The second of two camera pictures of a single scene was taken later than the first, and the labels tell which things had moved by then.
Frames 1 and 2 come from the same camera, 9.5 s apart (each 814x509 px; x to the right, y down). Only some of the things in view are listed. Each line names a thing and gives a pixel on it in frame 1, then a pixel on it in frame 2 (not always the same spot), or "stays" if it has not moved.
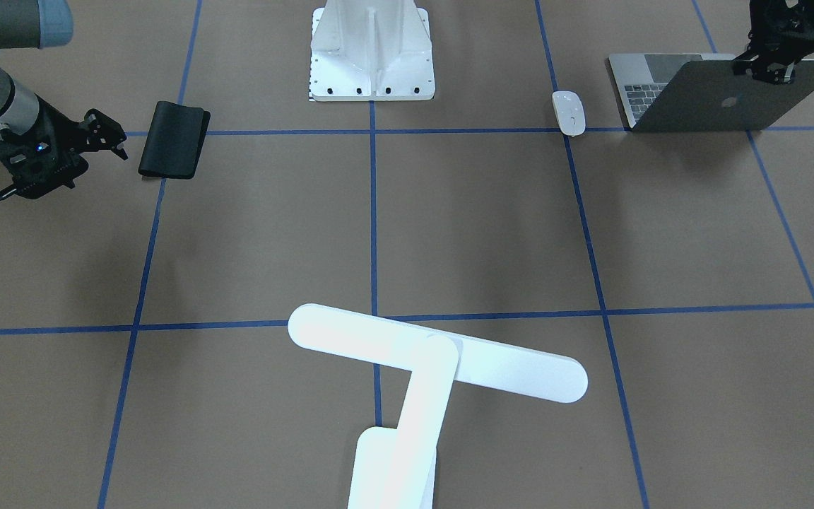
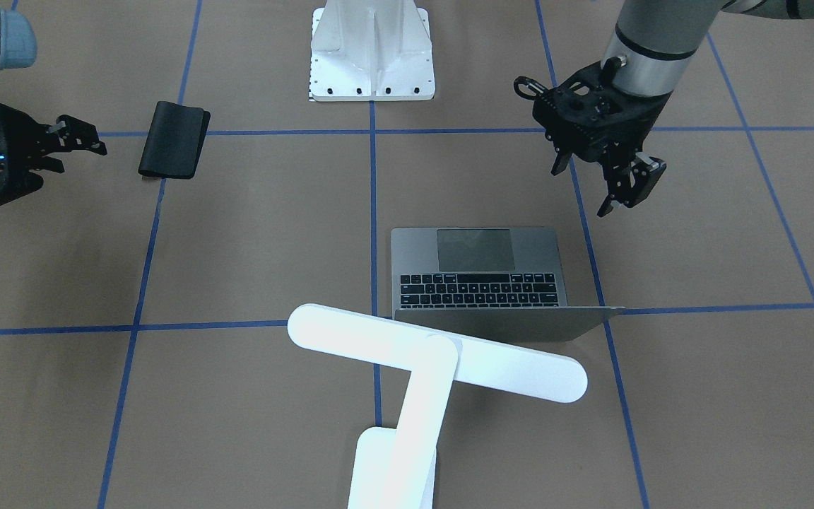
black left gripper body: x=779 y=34 -> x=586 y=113
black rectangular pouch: x=173 y=141 stays
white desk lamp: x=394 y=467 stays
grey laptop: x=699 y=92 -> x=490 y=284
